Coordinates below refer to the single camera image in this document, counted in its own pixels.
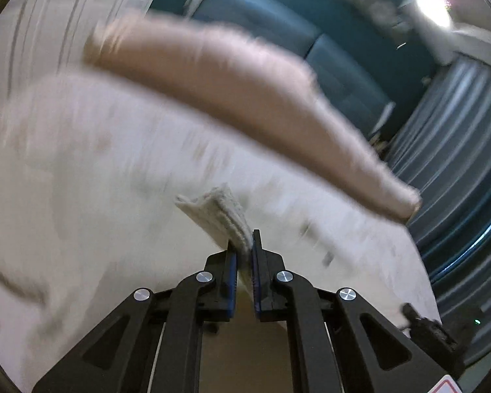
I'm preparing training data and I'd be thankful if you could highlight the pink rolled duvet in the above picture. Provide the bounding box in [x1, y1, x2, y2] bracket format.
[83, 13, 422, 222]

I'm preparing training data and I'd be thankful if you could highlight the floral patterned bed blanket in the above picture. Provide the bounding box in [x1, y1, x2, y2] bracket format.
[0, 70, 440, 392]

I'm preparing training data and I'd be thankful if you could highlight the grey striped curtain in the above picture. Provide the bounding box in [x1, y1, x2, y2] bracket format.
[386, 54, 491, 364]

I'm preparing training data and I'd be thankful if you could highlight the teal upholstered headboard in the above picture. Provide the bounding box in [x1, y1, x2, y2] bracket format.
[151, 0, 437, 139]

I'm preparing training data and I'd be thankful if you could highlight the white panelled wardrobe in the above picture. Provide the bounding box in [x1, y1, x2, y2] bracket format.
[0, 0, 152, 102]

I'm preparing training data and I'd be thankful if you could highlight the cream knitted sweater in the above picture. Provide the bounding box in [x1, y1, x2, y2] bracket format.
[174, 184, 253, 299]

